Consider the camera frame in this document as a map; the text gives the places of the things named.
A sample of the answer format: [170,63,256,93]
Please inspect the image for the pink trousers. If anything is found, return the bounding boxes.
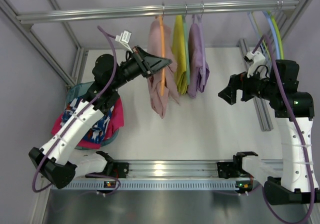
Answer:
[147,20,180,118]

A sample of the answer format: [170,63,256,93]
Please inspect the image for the lime green empty hanger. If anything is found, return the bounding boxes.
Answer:
[247,0,285,59]

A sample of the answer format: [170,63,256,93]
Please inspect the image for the right frame post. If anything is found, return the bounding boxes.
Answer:
[275,0,313,44]

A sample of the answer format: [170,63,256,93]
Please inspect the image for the magenta garment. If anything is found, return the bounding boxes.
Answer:
[51,96,125,149]

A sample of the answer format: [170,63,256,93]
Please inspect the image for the yellow trousers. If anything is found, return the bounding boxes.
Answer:
[171,15,188,95]

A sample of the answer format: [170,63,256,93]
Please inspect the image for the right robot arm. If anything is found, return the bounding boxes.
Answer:
[218,60,320,205]

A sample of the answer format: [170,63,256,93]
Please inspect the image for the blue patterned garment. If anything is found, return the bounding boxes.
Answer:
[62,95,118,144]

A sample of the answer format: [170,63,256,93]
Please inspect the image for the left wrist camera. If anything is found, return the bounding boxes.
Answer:
[115,30,132,52]

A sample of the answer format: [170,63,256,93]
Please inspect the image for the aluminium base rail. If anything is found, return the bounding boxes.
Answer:
[74,158,286,182]

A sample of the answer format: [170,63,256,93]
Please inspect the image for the teal laundry basket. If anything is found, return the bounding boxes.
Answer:
[60,82,124,150]

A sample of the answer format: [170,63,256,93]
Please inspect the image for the left frame post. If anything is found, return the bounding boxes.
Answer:
[0,0,86,87]

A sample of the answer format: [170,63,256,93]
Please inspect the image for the purple cable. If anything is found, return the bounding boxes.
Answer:
[31,25,118,193]
[251,35,316,224]

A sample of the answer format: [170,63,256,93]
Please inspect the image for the frame post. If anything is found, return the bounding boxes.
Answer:
[0,0,86,87]
[275,0,313,44]

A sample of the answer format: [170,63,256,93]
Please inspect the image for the orange hanger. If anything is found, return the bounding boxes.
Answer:
[155,2,167,96]

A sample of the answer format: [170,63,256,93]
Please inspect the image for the light blue empty hanger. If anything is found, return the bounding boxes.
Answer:
[247,11,284,59]

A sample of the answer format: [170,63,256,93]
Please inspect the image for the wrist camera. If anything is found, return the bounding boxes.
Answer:
[115,30,132,52]
[244,51,266,78]

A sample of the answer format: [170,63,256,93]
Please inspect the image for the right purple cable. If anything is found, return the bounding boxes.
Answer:
[251,35,316,224]

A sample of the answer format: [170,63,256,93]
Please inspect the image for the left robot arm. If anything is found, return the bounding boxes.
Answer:
[28,46,172,189]

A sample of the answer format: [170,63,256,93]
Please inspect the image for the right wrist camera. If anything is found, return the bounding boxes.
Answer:
[244,51,266,78]

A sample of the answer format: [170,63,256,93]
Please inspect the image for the aluminium hanging rail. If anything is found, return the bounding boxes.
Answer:
[16,0,300,24]

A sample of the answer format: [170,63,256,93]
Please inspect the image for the purple trousers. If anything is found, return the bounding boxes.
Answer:
[187,22,210,98]

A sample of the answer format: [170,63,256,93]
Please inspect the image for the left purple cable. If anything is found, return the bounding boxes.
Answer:
[31,25,118,193]

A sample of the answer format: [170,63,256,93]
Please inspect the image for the grey slotted cable duct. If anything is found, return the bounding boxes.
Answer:
[62,180,253,191]

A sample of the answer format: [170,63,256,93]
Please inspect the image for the purple hanger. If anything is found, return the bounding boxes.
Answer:
[192,1,206,74]

